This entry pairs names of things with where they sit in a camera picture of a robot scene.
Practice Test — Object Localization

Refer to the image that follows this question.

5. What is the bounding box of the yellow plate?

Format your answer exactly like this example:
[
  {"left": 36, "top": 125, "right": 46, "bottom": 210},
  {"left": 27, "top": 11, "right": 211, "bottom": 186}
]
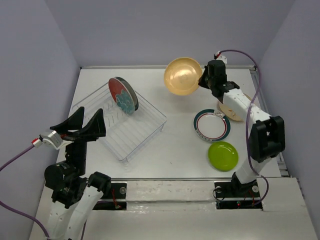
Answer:
[{"left": 163, "top": 57, "right": 203, "bottom": 96}]

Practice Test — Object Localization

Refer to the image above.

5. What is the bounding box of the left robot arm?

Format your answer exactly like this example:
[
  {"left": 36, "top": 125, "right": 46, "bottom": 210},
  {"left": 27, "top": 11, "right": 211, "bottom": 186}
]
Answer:
[{"left": 40, "top": 106, "right": 111, "bottom": 240}]

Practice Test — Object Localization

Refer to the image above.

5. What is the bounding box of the beige patterned plate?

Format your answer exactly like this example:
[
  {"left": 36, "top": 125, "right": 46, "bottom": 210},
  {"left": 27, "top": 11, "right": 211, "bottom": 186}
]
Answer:
[{"left": 217, "top": 92, "right": 252, "bottom": 122}]

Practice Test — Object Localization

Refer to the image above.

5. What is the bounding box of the lime green plate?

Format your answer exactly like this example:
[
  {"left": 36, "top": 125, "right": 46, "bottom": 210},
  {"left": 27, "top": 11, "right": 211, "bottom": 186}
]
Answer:
[{"left": 207, "top": 141, "right": 239, "bottom": 172}]

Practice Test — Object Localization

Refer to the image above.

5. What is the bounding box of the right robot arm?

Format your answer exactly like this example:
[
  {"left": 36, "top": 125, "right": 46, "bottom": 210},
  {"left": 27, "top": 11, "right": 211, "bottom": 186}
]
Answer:
[{"left": 198, "top": 59, "right": 285, "bottom": 198}]

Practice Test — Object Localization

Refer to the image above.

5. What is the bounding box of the green red striped plate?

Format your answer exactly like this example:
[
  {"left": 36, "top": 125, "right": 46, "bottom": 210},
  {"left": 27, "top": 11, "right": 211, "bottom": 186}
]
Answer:
[{"left": 193, "top": 109, "right": 231, "bottom": 143}]

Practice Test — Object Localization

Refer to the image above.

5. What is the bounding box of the green rim lettered plate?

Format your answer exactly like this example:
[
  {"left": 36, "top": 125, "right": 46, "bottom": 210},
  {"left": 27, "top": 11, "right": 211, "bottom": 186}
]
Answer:
[{"left": 116, "top": 76, "right": 139, "bottom": 111}]

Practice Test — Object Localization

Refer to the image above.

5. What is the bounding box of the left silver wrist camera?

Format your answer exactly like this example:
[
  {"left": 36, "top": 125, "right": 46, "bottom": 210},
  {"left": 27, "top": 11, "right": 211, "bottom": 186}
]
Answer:
[{"left": 39, "top": 130, "right": 73, "bottom": 150}]

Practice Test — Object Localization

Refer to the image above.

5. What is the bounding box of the clear wire dish rack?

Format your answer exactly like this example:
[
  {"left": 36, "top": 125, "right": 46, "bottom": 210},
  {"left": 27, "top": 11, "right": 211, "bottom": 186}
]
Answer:
[{"left": 71, "top": 83, "right": 167, "bottom": 163}]

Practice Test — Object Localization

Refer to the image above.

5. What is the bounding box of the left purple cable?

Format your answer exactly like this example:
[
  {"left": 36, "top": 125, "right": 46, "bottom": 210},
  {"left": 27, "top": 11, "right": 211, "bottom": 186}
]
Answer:
[{"left": 0, "top": 138, "right": 51, "bottom": 238}]

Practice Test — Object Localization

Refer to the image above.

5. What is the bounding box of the red teal flower plate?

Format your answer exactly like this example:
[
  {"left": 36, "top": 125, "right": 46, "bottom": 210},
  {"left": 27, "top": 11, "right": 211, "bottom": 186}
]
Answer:
[{"left": 108, "top": 77, "right": 135, "bottom": 115}]

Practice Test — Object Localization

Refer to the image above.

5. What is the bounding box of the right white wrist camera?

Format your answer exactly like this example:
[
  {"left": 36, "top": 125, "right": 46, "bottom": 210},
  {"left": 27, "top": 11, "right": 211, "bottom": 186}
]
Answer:
[{"left": 214, "top": 51, "right": 228, "bottom": 65}]

